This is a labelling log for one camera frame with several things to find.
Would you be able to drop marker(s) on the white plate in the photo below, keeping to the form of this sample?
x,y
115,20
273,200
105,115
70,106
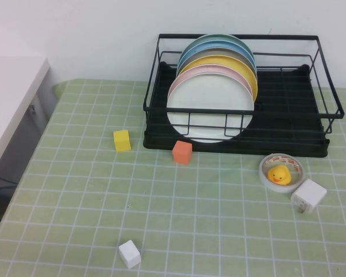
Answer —
x,y
210,98

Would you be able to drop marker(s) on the pink plate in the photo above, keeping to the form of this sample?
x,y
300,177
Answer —
x,y
207,70

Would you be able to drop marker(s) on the grey plate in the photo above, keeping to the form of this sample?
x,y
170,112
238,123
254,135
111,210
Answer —
x,y
199,55

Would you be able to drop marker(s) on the yellow plate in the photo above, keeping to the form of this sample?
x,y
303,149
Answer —
x,y
219,60

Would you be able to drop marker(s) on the blue plate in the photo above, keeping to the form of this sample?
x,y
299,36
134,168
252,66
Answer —
x,y
213,45

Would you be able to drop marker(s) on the green plate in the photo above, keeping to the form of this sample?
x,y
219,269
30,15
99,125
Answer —
x,y
219,37

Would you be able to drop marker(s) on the orange cube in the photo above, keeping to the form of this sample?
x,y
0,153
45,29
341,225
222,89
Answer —
x,y
181,153

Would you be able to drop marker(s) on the yellow cube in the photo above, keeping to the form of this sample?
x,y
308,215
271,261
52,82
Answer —
x,y
122,141

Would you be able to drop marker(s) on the green checked tablecloth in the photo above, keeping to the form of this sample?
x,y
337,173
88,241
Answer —
x,y
75,187

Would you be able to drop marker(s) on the yellow rubber duck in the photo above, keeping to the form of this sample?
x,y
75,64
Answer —
x,y
279,174

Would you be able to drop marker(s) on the clear tape roll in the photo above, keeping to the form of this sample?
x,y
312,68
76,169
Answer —
x,y
276,189

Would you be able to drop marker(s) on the white cube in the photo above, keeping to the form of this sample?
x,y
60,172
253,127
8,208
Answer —
x,y
129,255

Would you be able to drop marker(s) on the small metal cabinet latch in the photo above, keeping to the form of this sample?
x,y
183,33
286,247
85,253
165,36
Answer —
x,y
33,108

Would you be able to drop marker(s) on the white plug charger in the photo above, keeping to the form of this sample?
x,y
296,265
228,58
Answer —
x,y
309,195

